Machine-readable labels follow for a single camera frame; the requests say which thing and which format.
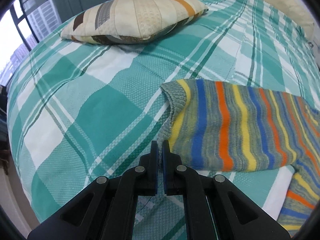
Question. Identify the teal white plaid bedspread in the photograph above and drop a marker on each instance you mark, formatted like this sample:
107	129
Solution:
77	111

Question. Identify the multicolour striped knit sweater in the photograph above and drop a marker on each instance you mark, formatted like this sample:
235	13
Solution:
219	126

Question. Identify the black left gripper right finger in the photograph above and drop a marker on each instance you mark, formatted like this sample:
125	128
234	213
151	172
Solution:
214	207

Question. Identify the cream striped pillow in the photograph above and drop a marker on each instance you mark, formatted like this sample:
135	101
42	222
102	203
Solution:
131	21

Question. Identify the black framed window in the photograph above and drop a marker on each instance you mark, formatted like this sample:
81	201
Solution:
23	26

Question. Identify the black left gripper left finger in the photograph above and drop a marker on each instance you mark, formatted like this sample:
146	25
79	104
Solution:
106	208

